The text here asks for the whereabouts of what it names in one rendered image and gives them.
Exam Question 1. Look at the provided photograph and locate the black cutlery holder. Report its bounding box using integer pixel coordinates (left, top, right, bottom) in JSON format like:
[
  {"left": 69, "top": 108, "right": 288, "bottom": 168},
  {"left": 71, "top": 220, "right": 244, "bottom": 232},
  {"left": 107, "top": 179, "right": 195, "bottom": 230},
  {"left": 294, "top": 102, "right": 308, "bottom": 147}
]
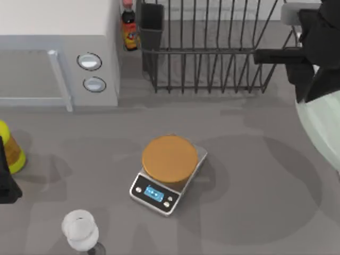
[{"left": 138, "top": 2, "right": 165, "bottom": 52}]

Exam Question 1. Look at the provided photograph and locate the dark bottle with red cap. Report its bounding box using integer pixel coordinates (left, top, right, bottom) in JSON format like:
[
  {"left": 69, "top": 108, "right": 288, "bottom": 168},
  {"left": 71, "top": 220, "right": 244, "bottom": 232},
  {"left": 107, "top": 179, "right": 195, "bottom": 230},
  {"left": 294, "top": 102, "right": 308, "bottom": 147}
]
[{"left": 121, "top": 0, "right": 141, "bottom": 52}]

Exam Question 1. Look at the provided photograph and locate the orange-brown round block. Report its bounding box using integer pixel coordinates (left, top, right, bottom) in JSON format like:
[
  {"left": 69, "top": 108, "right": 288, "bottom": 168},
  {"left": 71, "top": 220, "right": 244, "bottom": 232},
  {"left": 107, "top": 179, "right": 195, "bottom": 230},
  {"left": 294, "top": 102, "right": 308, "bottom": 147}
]
[{"left": 141, "top": 134, "right": 199, "bottom": 187}]

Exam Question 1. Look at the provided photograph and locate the silver kitchen scale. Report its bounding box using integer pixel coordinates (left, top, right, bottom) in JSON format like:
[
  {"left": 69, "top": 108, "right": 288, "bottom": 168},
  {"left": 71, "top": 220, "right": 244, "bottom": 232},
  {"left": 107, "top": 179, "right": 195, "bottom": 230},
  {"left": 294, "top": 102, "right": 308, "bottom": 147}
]
[{"left": 129, "top": 144, "right": 209, "bottom": 217}]

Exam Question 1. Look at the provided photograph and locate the small round microwave knob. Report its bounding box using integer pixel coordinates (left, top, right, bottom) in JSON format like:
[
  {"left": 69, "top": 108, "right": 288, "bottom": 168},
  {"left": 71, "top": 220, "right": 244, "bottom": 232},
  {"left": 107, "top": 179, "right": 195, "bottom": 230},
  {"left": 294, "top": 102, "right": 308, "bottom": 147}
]
[{"left": 82, "top": 76, "right": 107, "bottom": 94}]

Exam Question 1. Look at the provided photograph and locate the large round microwave knob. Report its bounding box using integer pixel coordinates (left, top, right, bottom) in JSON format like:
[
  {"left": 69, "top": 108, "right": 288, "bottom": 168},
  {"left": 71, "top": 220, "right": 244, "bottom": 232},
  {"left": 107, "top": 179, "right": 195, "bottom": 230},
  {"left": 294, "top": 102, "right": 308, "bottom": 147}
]
[{"left": 76, "top": 52, "right": 103, "bottom": 72}]

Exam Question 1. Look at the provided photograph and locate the pale microwave oven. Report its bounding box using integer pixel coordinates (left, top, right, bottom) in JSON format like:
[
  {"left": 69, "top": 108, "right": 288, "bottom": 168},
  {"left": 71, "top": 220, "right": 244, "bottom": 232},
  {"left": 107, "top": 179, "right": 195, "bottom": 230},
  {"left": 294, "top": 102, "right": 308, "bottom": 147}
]
[{"left": 0, "top": 0, "right": 121, "bottom": 113}]

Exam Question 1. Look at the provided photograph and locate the microwave oven door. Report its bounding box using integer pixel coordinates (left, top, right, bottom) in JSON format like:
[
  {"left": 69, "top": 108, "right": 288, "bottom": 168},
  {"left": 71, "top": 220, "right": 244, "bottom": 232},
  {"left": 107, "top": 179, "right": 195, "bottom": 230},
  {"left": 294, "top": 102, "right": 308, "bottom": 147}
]
[{"left": 0, "top": 49, "right": 74, "bottom": 113}]

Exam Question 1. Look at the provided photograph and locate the clear wine glass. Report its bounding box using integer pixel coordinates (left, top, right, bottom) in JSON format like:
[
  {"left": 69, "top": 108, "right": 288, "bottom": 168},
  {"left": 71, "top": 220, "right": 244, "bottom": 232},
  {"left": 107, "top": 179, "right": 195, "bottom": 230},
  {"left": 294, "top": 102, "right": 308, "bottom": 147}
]
[{"left": 61, "top": 209, "right": 107, "bottom": 255}]

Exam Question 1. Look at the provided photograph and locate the yellow bottle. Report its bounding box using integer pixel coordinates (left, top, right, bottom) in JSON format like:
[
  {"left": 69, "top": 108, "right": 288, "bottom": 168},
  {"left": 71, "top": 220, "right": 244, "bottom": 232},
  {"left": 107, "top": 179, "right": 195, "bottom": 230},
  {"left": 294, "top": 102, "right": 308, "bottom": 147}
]
[{"left": 0, "top": 120, "right": 27, "bottom": 175}]

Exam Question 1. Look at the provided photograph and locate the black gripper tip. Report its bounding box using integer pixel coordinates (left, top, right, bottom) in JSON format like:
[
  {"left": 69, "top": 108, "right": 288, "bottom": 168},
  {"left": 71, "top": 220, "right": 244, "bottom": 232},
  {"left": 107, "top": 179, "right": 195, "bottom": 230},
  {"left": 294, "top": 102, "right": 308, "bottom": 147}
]
[{"left": 0, "top": 135, "right": 23, "bottom": 205}]

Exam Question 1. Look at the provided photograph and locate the black wire dish rack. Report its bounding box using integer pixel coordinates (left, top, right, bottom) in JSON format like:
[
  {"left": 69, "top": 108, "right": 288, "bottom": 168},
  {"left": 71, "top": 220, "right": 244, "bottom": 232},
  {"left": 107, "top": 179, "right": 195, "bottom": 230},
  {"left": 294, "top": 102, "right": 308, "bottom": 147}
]
[{"left": 136, "top": 0, "right": 303, "bottom": 95}]

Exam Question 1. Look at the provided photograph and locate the pale microwave door handle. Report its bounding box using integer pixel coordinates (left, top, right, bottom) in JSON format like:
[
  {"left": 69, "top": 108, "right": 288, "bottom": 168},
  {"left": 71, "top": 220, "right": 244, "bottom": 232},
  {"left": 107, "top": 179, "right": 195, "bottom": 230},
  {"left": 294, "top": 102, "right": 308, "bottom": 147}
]
[{"left": 47, "top": 49, "right": 74, "bottom": 113}]

